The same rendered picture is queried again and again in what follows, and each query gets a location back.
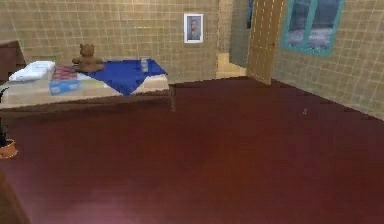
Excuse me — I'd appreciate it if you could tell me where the white pillow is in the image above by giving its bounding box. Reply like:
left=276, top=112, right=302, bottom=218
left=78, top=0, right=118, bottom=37
left=8, top=60, right=56, bottom=83

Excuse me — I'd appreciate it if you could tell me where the white framed portrait picture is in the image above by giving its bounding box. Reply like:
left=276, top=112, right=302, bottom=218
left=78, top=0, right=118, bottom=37
left=183, top=13, right=205, bottom=44

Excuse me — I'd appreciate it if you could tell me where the dark framed wall picture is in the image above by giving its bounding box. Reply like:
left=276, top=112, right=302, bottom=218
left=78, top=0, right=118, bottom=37
left=245, top=0, right=255, bottom=30

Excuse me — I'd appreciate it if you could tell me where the blue blanket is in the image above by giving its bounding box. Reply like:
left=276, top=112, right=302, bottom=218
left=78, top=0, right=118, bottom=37
left=83, top=58, right=168, bottom=97

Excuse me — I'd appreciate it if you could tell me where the tan wooden room door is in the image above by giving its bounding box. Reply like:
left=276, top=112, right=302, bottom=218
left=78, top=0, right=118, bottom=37
left=246, top=0, right=286, bottom=86

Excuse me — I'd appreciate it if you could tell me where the teal framed window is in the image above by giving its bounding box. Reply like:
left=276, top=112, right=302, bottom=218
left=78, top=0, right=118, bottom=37
left=280, top=0, right=346, bottom=57

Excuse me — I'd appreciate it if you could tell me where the potted house plant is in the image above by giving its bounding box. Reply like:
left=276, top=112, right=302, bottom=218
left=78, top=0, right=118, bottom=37
left=0, top=87, right=19, bottom=160

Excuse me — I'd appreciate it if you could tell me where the red book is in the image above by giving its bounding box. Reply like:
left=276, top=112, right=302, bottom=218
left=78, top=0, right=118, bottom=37
left=51, top=65, right=79, bottom=81

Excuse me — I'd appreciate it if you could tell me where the brown wooden bed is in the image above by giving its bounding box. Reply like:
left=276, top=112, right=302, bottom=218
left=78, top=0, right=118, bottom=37
left=0, top=39, right=177, bottom=116

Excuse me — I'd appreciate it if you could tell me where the brown teddy bear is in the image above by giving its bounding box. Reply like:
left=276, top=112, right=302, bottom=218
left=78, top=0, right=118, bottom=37
left=71, top=43, right=106, bottom=74

